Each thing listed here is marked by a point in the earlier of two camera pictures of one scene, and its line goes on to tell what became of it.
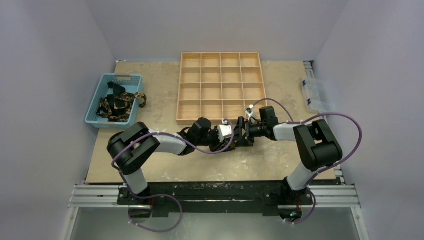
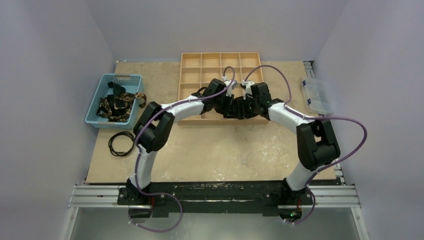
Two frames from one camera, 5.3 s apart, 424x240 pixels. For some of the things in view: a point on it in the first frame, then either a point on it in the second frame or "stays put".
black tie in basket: (117, 90) stays put
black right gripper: (241, 129) -> (245, 105)
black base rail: (265, 196) stays put
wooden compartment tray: (218, 86) stays put
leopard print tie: (123, 103) stays put
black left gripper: (218, 145) -> (227, 111)
